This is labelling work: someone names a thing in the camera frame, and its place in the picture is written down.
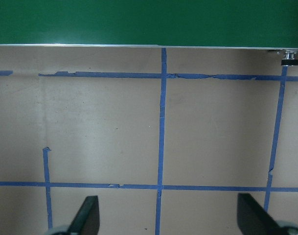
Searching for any green conveyor belt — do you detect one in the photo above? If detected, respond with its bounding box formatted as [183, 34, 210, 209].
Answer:
[0, 0, 298, 67]

